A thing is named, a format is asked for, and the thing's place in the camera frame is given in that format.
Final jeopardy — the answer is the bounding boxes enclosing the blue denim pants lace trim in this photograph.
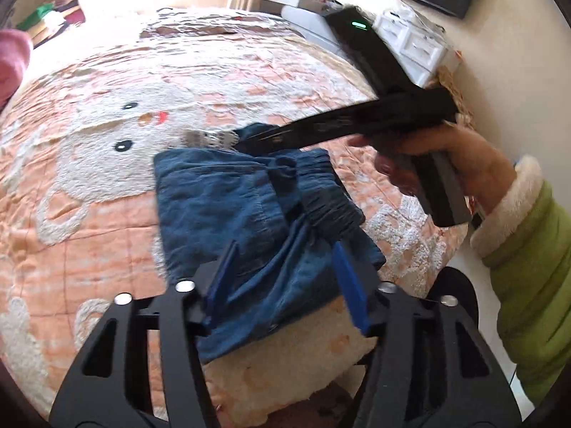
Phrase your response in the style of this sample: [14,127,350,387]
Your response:
[154,147,385,362]

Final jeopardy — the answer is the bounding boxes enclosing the green sleeve right forearm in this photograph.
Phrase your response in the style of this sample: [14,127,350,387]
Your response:
[470,156,571,405]

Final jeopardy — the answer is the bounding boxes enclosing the pile of folded clothes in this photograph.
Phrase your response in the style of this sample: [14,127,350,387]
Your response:
[15,0,86,47]

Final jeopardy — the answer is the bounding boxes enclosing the white drawer cabinet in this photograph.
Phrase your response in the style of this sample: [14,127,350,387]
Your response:
[374,6,461,88]

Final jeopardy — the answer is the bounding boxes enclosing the pink blanket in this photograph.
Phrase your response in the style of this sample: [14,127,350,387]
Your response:
[0,29,33,109]

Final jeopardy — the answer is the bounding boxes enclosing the peach snowman bedspread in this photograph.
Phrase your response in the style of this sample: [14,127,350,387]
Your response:
[1,10,468,427]

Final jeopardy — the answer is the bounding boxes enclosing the right hand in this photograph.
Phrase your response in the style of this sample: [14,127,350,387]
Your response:
[374,123,517,214]

